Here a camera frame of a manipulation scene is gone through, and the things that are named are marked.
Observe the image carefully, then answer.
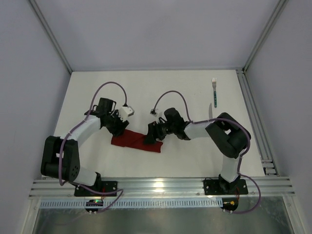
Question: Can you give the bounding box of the dark red cloth napkin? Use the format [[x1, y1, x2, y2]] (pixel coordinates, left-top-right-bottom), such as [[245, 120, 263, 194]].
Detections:
[[111, 130, 163, 153]]

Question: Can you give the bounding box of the knife with teal handle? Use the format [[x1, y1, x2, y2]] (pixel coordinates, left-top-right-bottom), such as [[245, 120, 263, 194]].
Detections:
[[208, 103, 213, 119]]

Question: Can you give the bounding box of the fork with teal handle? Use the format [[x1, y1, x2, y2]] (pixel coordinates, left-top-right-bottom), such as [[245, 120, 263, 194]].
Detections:
[[212, 78, 217, 108]]

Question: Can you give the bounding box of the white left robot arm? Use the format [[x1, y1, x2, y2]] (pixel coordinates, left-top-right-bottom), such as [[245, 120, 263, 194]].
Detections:
[[40, 98, 135, 194]]

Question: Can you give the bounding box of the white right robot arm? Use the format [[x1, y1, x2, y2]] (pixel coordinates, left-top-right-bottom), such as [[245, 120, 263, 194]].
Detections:
[[143, 108, 251, 194]]

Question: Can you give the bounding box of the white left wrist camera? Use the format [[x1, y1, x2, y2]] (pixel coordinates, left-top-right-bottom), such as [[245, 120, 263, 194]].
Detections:
[[118, 106, 135, 122]]

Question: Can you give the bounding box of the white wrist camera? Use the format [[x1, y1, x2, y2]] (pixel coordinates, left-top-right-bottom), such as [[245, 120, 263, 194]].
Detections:
[[150, 108, 163, 121], [118, 106, 135, 122]]

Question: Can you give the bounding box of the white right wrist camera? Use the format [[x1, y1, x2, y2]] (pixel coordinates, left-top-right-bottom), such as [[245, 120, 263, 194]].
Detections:
[[150, 108, 163, 121]]

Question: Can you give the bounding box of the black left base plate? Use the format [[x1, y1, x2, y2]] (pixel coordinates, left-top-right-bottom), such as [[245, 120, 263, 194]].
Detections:
[[74, 180, 118, 197]]

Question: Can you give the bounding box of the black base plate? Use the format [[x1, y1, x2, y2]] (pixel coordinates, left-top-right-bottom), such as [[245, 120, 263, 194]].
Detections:
[[203, 179, 249, 195], [74, 180, 118, 197]]

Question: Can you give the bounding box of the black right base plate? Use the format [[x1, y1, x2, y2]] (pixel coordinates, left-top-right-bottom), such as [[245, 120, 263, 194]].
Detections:
[[203, 179, 249, 195]]

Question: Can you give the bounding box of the slotted cable duct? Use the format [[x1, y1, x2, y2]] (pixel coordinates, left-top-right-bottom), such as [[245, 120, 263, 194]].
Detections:
[[39, 197, 223, 209]]

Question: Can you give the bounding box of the aluminium front rail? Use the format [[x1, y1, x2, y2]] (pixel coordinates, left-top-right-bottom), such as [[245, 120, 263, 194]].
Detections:
[[29, 176, 295, 199]]

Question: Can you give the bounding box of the aluminium rail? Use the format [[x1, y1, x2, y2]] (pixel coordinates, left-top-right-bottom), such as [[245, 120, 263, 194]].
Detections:
[[236, 69, 280, 176], [29, 176, 295, 199]]

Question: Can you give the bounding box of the aluminium right side rail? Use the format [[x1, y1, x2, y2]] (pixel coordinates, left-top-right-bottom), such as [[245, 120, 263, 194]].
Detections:
[[236, 69, 280, 176]]

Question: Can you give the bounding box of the left corner frame post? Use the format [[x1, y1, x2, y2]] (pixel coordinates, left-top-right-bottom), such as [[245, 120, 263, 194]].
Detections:
[[28, 0, 73, 74]]

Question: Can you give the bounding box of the corner frame post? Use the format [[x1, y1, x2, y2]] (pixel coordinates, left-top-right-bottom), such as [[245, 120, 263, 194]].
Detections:
[[28, 0, 73, 74], [242, 0, 289, 73]]

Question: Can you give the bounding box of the right corner frame post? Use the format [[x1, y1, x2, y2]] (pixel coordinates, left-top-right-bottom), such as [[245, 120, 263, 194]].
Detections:
[[242, 0, 289, 73]]

